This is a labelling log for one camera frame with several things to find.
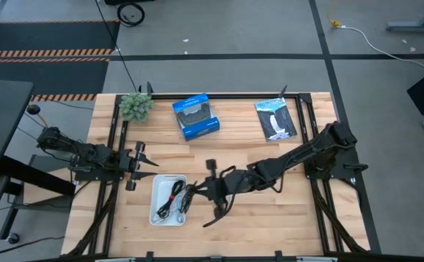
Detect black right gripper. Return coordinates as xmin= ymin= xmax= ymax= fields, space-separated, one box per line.
xmin=188 ymin=159 xmax=249 ymax=219

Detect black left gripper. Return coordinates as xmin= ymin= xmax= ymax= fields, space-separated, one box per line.
xmin=119 ymin=140 xmax=160 ymax=192

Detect black USB-C cable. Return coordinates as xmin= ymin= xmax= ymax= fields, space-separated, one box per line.
xmin=179 ymin=180 xmax=199 ymax=215

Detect white plastic tray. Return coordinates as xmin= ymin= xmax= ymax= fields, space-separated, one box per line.
xmin=148 ymin=173 xmax=188 ymax=227

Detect black cable with red tie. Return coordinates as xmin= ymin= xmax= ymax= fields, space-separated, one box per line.
xmin=156 ymin=179 xmax=186 ymax=220

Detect white USB-C cable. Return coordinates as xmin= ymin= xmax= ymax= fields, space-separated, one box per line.
xmin=151 ymin=205 xmax=185 ymax=224

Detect green succulent plant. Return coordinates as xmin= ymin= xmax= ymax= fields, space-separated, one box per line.
xmin=118 ymin=92 xmax=155 ymax=123

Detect blue game controller box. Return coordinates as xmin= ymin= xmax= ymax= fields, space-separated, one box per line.
xmin=172 ymin=92 xmax=221 ymax=142

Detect black desk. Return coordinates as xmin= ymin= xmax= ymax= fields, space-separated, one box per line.
xmin=0 ymin=78 xmax=76 ymax=241

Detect black mat with hazard stripes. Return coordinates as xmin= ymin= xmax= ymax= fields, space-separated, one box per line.
xmin=0 ymin=20 xmax=121 ymax=103

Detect yellow plug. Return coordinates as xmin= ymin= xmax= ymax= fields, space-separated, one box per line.
xmin=327 ymin=7 xmax=343 ymax=29

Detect grey table leg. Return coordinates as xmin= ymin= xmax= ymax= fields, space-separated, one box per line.
xmin=385 ymin=0 xmax=424 ymax=36

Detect black aluminium table frame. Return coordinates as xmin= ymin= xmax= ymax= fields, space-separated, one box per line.
xmin=65 ymin=82 xmax=382 ymax=262

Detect long black floor cable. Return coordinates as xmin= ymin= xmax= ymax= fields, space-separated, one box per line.
xmin=94 ymin=0 xmax=140 ymax=92

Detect coiled black floor cable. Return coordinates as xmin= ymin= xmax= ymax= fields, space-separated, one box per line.
xmin=116 ymin=1 xmax=146 ymax=28

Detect white floor cable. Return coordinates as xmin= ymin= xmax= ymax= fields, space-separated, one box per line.
xmin=338 ymin=24 xmax=424 ymax=76

